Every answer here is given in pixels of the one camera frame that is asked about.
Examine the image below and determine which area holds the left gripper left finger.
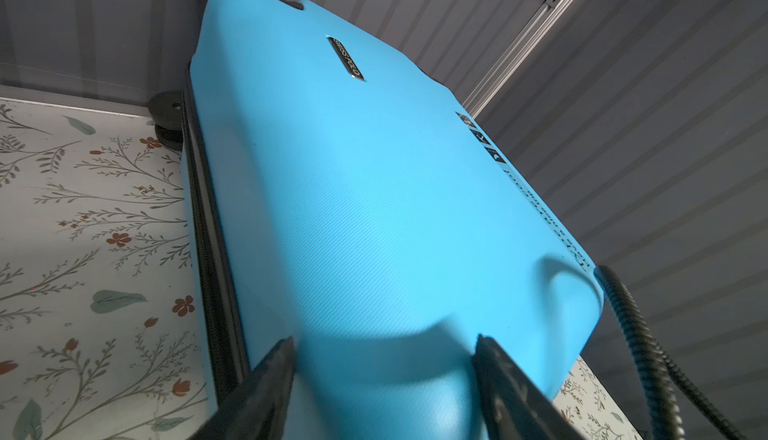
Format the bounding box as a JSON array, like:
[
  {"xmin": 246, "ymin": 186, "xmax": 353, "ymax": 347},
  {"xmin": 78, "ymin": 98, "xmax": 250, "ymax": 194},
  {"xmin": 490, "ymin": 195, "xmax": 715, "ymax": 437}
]
[{"xmin": 191, "ymin": 337, "xmax": 296, "ymax": 440}]

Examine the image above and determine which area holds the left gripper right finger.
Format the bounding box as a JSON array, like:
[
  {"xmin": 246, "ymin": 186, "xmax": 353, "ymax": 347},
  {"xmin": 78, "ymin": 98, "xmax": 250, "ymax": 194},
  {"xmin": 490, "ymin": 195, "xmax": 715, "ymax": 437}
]
[{"xmin": 472, "ymin": 335, "xmax": 582, "ymax": 440}]

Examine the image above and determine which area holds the blue hard-shell suitcase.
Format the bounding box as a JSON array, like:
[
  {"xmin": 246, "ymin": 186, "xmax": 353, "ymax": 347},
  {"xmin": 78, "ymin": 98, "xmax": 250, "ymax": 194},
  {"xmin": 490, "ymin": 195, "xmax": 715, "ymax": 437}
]
[{"xmin": 149, "ymin": 0, "xmax": 604, "ymax": 439}]

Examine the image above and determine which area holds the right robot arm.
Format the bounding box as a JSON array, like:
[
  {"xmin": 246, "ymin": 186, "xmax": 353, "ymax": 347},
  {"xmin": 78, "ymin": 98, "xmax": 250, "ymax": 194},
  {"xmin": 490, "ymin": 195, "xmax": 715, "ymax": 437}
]
[{"xmin": 594, "ymin": 265, "xmax": 744, "ymax": 439}]

